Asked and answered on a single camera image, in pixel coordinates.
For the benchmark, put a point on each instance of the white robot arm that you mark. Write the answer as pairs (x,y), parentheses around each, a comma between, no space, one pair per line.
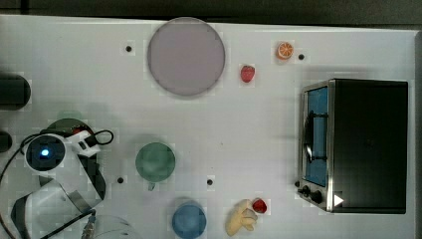
(70,183)

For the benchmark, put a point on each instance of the small red toy fruit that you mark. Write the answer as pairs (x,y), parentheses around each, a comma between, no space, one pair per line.
(259,206)

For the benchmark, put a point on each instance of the toy strawberry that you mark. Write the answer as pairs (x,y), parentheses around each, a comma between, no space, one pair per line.
(247,74)

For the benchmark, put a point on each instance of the green oval strainer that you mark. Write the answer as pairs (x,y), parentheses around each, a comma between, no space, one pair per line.
(67,120)

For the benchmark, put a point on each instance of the small black cylinder left edge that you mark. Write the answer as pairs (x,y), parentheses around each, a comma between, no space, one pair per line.
(6,141)

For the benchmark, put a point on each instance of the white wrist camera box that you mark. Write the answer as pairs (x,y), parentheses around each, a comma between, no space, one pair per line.
(84,143)

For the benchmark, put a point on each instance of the green mug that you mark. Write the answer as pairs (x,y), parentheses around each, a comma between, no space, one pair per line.
(155,162)

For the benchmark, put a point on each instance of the black cylinder at left edge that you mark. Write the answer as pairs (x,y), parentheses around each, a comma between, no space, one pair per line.
(15,92)

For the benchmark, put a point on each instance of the black toaster oven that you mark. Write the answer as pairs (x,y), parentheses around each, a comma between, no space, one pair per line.
(354,146)

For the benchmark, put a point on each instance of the toy orange slice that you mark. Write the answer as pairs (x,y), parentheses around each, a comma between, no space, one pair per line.
(285,50)

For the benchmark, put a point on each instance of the blue cup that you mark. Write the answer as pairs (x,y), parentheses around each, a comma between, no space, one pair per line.
(189,220)

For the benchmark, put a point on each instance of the peeled toy banana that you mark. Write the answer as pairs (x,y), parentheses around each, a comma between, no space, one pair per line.
(242,216)

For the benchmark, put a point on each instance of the purple round plate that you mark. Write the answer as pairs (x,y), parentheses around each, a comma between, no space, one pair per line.
(186,56)

